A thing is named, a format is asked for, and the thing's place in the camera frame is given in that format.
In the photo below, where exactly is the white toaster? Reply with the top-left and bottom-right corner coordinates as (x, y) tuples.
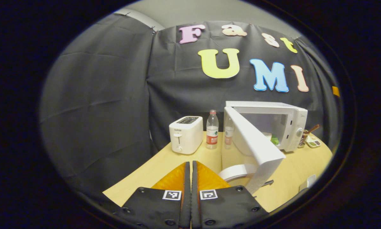
(169, 116), (204, 155)

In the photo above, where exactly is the clear plastic water bottle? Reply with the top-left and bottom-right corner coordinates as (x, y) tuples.
(206, 110), (219, 149)

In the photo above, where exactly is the metal utensil holder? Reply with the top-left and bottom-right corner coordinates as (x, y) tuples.
(298, 124), (320, 148)

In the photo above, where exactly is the white microwave oven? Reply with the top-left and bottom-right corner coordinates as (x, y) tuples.
(218, 101), (308, 194)

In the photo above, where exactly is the black backdrop cloth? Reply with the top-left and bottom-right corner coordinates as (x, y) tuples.
(39, 13), (342, 198)

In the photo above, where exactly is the white divided dish with grains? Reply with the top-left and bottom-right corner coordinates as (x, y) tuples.
(306, 136), (321, 148)

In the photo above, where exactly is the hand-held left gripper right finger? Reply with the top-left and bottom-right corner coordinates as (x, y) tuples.
(191, 161), (269, 229)

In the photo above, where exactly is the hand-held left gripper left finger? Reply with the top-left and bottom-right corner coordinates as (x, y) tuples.
(114, 161), (191, 229)

